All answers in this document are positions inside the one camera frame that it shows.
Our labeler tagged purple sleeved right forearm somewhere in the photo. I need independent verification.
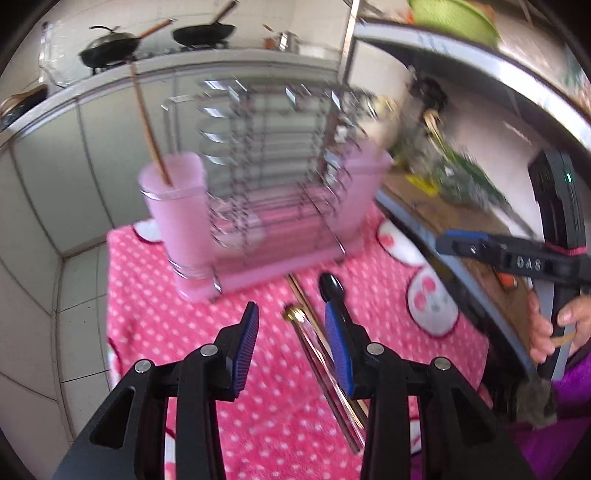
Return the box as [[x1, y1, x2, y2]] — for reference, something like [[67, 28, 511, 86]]
[[480, 344, 591, 480]]

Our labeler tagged wooden side table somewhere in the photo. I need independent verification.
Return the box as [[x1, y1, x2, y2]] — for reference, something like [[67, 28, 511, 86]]
[[376, 171, 541, 374]]

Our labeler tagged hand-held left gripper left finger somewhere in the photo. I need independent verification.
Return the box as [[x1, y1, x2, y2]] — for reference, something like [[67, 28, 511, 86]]
[[53, 302, 260, 480]]

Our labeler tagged dark pan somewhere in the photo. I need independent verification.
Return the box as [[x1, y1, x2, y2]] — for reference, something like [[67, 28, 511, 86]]
[[0, 84, 49, 133]]

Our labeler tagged person's right hand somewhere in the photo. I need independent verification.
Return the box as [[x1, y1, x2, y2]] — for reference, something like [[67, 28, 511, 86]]
[[527, 291, 591, 365]]

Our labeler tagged clear gold-capped chopstick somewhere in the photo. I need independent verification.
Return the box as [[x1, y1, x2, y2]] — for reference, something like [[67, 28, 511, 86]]
[[281, 304, 366, 455]]

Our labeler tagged steel wire dish rack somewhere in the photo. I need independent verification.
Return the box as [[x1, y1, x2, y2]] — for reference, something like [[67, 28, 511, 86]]
[[161, 78, 393, 294]]

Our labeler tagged small steel pot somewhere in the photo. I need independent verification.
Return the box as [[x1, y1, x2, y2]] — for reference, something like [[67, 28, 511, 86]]
[[271, 30, 302, 54]]

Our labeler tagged bag of green vegetables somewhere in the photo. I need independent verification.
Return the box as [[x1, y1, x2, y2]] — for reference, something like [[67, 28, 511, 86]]
[[392, 131, 513, 210]]

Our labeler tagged white kitchen cabinet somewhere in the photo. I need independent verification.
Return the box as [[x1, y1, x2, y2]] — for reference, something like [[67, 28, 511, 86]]
[[0, 46, 354, 264]]

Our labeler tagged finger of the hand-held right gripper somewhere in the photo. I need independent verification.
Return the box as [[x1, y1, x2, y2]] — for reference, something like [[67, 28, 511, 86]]
[[450, 244, 507, 273], [436, 231, 546, 254]]

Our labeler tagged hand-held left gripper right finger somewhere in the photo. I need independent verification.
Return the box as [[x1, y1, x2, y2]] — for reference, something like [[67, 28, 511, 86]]
[[324, 302, 527, 480]]

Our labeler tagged green plastic basin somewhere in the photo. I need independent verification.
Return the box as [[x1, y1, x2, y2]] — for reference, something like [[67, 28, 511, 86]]
[[409, 0, 503, 48]]

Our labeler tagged black wok with lid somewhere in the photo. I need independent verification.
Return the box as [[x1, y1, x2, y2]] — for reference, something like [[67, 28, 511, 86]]
[[78, 18, 177, 71]]

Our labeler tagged black utensil handle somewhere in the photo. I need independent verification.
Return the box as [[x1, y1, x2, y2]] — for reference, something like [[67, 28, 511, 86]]
[[318, 272, 352, 317]]

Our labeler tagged gas stove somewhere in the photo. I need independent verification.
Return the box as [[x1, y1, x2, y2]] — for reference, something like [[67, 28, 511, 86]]
[[39, 21, 345, 89]]

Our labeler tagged stainless steel shelf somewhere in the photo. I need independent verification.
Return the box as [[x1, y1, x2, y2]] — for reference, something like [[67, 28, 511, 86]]
[[353, 21, 591, 154]]

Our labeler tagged pink polka dot blanket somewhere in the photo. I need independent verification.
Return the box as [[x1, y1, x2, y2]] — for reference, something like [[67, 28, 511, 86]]
[[106, 203, 491, 480]]

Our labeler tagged pink plastic utensil cup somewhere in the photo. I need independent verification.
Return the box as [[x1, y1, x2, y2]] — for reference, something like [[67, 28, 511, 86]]
[[139, 151, 214, 280]]

